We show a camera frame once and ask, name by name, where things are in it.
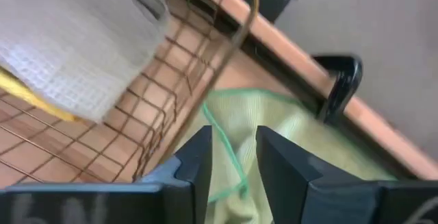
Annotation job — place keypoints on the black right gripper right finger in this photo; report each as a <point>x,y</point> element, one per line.
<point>308,196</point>

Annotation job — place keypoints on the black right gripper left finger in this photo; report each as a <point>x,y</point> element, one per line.
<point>137,203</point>

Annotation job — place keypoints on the pale green teal-edged towel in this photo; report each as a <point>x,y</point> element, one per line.
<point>291,142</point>

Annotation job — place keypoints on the yellow microfiber towel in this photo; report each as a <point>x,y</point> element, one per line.
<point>20,92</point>

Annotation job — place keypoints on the grey waffle-weave towel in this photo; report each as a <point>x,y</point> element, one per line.
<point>68,28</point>

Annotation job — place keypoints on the black table clamp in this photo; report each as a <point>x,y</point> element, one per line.
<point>345,80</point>

